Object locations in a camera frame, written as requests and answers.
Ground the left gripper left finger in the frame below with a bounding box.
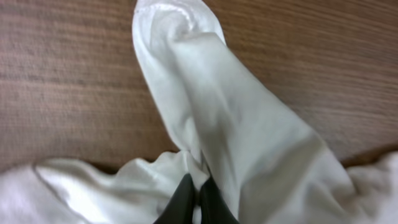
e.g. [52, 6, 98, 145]
[154, 174, 195, 224]

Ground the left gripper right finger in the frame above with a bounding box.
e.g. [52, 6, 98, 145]
[200, 177, 239, 224]

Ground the white t-shirt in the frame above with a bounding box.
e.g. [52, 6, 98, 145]
[1, 1, 397, 224]

